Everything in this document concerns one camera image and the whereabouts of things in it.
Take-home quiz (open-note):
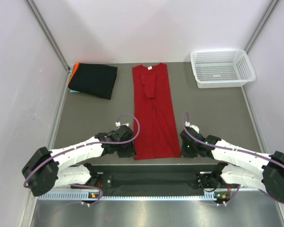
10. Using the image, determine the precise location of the red t shirt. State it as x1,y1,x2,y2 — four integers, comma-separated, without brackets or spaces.
132,63,181,160

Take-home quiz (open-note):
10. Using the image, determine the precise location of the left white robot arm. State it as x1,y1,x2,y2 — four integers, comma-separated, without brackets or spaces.
22,124,135,197

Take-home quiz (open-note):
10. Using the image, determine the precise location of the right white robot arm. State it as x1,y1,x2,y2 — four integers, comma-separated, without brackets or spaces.
180,126,284,204

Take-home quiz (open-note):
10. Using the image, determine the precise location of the folded black t shirt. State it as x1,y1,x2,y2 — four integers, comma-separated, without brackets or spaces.
68,63,117,100

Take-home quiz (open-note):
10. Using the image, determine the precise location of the white plastic basket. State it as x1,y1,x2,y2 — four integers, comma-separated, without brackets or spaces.
190,48,256,88

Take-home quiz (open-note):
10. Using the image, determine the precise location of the folded orange t shirt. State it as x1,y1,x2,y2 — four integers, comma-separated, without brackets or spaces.
68,62,81,85

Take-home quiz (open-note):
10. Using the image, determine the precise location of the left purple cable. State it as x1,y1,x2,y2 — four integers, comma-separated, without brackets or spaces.
23,113,141,209

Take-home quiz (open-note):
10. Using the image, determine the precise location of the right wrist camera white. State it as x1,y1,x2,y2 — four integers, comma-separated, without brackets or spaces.
185,121,200,133

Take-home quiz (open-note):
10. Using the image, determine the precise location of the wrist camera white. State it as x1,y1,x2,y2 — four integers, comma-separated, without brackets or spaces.
185,121,200,133
115,122,131,129

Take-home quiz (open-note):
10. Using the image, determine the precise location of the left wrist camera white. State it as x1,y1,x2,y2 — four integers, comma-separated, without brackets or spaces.
115,122,131,129

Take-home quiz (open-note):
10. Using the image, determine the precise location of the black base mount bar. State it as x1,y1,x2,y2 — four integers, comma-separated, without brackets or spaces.
71,165,240,192

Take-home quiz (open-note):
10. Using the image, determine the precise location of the grey slotted cable duct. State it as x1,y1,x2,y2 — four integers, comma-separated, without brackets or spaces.
38,190,228,201

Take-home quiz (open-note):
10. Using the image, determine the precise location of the left aluminium frame post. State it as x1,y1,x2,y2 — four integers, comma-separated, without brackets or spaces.
25,0,71,71

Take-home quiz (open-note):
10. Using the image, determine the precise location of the aluminium frame post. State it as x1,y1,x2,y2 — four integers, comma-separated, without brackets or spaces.
244,0,280,54
25,0,71,71

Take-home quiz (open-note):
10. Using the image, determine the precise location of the right aluminium frame post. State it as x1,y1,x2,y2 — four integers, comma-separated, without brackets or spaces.
244,0,280,54

